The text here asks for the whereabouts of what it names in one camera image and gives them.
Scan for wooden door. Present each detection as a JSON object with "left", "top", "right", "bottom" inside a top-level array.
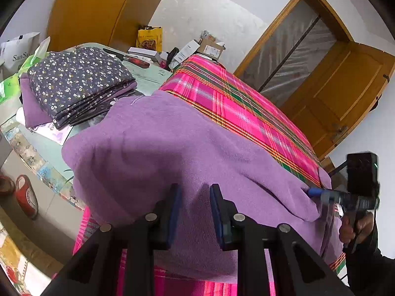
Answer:
[{"left": 279, "top": 41, "right": 395, "bottom": 161}]

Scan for open cardboard box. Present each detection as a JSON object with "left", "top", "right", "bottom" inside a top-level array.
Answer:
[{"left": 197, "top": 33, "right": 226, "bottom": 63}]

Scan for folded purple cloth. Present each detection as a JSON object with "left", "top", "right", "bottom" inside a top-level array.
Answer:
[{"left": 19, "top": 72, "right": 138, "bottom": 129}]

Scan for metal door handle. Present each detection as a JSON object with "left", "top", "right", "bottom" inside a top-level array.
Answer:
[{"left": 329, "top": 123, "right": 350, "bottom": 141}]

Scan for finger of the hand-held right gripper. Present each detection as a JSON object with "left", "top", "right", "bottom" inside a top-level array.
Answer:
[{"left": 307, "top": 186, "right": 339, "bottom": 204}]

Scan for white paper bag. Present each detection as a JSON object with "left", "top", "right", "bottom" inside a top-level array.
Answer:
[{"left": 0, "top": 32, "right": 40, "bottom": 72}]

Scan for person's right hand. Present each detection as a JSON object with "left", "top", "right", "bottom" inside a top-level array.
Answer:
[{"left": 339, "top": 213, "right": 376, "bottom": 248}]

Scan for pink plaid bed sheet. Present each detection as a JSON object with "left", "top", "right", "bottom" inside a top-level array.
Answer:
[{"left": 72, "top": 54, "right": 346, "bottom": 296}]

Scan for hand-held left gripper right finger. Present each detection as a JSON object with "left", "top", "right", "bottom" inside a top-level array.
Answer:
[{"left": 210, "top": 183, "right": 355, "bottom": 296}]

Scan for wooden wardrobe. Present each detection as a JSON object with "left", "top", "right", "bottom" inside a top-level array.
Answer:
[{"left": 48, "top": 0, "right": 176, "bottom": 53}]

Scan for red handled knife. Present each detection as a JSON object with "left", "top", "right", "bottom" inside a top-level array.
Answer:
[{"left": 103, "top": 48, "right": 151, "bottom": 68}]

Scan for clear plastic door curtain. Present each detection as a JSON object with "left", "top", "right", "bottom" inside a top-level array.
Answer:
[{"left": 239, "top": 0, "right": 337, "bottom": 108}]

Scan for folded floral cloth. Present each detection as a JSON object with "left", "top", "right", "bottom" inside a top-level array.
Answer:
[{"left": 27, "top": 47, "right": 137, "bottom": 130}]

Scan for yellow bag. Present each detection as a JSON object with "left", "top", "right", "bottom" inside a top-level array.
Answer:
[{"left": 137, "top": 25, "right": 163, "bottom": 52}]

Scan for purple fleece pants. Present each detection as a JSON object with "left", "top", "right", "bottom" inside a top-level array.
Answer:
[{"left": 62, "top": 90, "right": 345, "bottom": 281}]

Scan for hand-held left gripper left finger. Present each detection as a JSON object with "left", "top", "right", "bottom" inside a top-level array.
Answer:
[{"left": 41, "top": 183, "right": 182, "bottom": 296}]

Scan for small white box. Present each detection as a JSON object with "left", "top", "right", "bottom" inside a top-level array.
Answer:
[{"left": 173, "top": 40, "right": 201, "bottom": 68}]

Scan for green packet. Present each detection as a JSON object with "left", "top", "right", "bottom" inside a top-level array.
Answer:
[{"left": 0, "top": 37, "right": 51, "bottom": 103}]

